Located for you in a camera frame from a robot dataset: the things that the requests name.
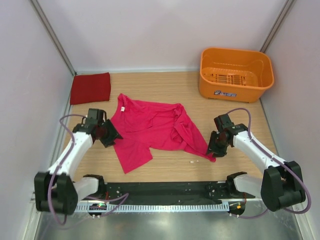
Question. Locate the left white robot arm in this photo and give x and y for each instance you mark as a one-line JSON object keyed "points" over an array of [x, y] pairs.
{"points": [[67, 160]]}

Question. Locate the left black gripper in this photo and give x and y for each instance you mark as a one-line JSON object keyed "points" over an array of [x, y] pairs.
{"points": [[109, 141]]}

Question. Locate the aluminium frame rail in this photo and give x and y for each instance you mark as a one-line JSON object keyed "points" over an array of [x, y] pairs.
{"points": [[275, 193]]}

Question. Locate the pink t shirt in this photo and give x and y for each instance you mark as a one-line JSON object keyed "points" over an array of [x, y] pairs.
{"points": [[145, 125]]}

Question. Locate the orange plastic basket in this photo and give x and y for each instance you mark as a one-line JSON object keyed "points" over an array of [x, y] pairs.
{"points": [[234, 74]]}

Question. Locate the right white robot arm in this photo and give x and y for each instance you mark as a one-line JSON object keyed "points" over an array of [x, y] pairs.
{"points": [[265, 162]]}

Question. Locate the folded dark red t shirt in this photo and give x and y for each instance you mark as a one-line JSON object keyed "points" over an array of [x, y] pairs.
{"points": [[90, 88]]}

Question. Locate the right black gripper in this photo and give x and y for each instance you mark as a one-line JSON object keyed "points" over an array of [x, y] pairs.
{"points": [[218, 153]]}

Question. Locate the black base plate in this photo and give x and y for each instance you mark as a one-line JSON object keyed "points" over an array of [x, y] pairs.
{"points": [[171, 193]]}

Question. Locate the white slotted cable duct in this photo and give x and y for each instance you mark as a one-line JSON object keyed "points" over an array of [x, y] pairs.
{"points": [[98, 207]]}

